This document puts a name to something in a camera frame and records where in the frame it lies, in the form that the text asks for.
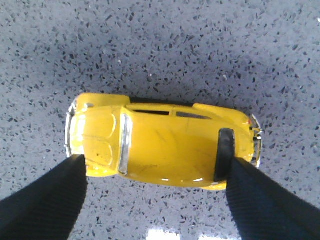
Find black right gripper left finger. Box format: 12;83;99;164
0;155;88;240

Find yellow toy beetle car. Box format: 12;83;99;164
65;93;263;191

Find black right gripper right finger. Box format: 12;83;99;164
226;158;320;240

